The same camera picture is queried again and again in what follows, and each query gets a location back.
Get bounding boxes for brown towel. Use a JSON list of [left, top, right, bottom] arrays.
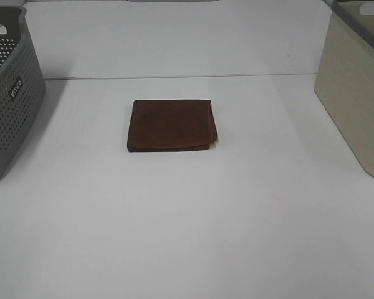
[[127, 99, 218, 152]]

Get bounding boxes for beige plastic bin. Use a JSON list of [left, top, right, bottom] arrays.
[[314, 1, 374, 177]]

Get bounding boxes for grey perforated plastic basket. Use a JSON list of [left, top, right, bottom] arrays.
[[0, 6, 46, 179]]

